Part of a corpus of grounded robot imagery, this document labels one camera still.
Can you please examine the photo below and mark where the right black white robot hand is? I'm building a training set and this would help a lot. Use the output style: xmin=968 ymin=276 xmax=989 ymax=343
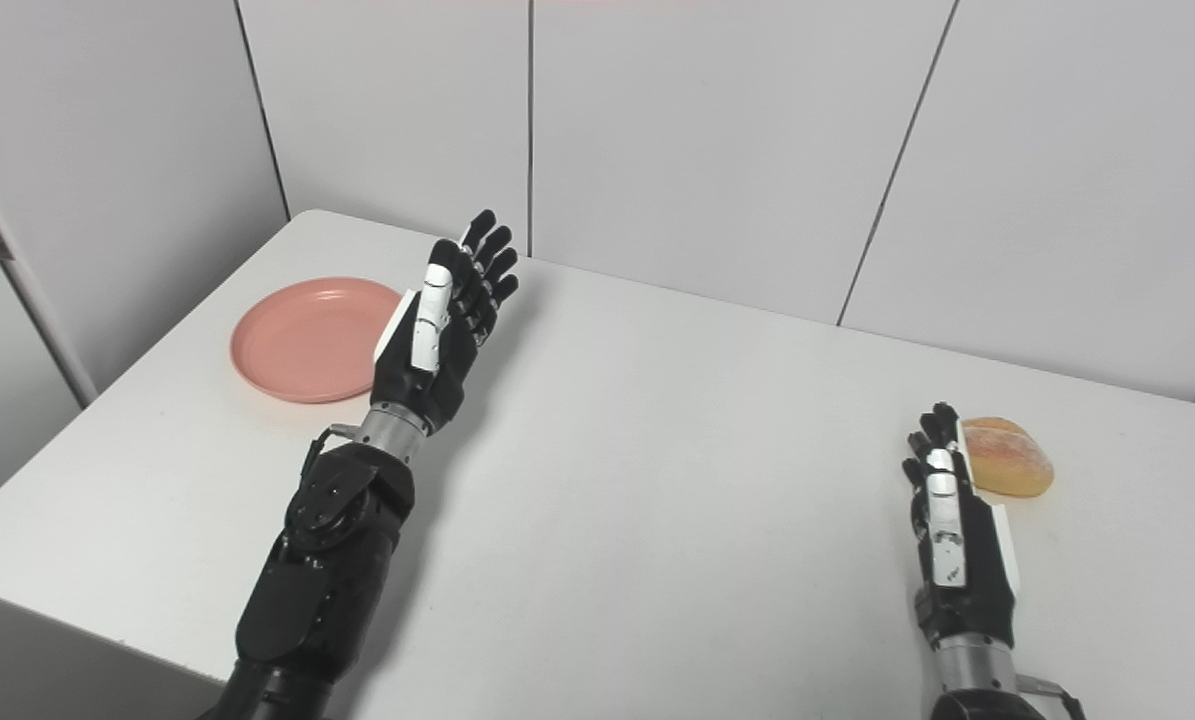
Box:
xmin=902 ymin=402 xmax=1018 ymax=651

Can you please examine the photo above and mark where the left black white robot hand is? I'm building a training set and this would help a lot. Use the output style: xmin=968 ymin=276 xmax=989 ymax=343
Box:
xmin=370 ymin=208 xmax=521 ymax=433

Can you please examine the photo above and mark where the golden bread roll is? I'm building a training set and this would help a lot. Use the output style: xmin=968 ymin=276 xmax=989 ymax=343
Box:
xmin=960 ymin=416 xmax=1056 ymax=499

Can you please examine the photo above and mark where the pink round plate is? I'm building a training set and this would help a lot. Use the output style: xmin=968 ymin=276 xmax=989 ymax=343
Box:
xmin=229 ymin=278 xmax=403 ymax=405

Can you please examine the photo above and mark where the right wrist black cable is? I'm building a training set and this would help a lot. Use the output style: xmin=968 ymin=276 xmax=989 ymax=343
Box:
xmin=1015 ymin=674 xmax=1088 ymax=720

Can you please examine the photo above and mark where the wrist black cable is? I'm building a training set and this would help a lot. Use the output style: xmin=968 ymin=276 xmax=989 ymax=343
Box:
xmin=1015 ymin=674 xmax=1088 ymax=720
xmin=300 ymin=424 xmax=363 ymax=483

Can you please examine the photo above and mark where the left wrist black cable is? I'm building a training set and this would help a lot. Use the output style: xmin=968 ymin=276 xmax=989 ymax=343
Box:
xmin=300 ymin=424 xmax=363 ymax=483

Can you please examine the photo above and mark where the white partition post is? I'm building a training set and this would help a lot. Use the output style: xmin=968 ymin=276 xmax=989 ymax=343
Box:
xmin=0 ymin=140 xmax=98 ymax=409

